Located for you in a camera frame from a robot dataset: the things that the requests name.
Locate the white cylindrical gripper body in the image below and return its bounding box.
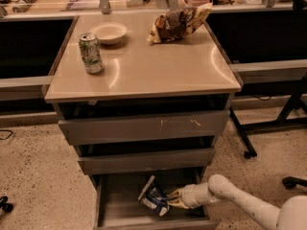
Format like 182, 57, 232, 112
179, 183, 217, 209

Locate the blue chip bag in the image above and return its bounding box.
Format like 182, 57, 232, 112
138, 175, 170, 217

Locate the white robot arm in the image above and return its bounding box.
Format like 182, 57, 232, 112
167, 174, 307, 230

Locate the middle grey drawer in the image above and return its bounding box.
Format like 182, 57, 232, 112
79, 148, 215, 175

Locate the open bottom grey drawer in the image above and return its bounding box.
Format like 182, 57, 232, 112
93, 169, 219, 230

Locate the top grey drawer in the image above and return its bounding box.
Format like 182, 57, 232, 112
59, 110, 229, 146

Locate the grey drawer cabinet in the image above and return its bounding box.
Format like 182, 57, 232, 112
43, 12, 243, 230

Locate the brown yellow chip bag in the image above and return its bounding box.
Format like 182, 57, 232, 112
147, 3, 213, 44

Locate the black table leg with caster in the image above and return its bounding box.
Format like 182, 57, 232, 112
229, 75, 307, 159

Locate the black chair base wheel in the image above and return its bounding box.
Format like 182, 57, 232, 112
282, 176, 307, 190

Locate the black caster left floor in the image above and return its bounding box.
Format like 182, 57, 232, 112
0, 196, 13, 213

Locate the green white soda can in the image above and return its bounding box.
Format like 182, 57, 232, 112
79, 33, 104, 74

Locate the white bowl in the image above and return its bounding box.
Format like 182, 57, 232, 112
91, 22, 127, 45

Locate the black coiled tool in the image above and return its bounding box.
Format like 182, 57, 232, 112
12, 0, 37, 13

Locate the black cable on floor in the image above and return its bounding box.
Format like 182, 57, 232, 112
0, 128, 14, 141

